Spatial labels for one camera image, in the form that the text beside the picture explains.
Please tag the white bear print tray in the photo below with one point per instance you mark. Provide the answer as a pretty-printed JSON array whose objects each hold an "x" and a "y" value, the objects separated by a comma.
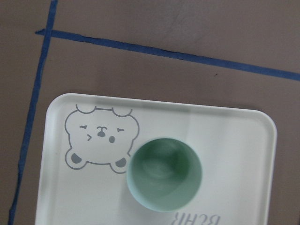
[{"x": 118, "y": 161}]

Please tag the pale green cup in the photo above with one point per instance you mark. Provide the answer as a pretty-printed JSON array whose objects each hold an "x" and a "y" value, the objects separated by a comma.
[{"x": 164, "y": 175}]

